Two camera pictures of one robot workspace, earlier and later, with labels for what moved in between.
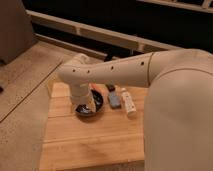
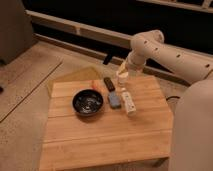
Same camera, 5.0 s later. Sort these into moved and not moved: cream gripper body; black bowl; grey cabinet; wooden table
Moved: cream gripper body
Not moved: wooden table; black bowl; grey cabinet
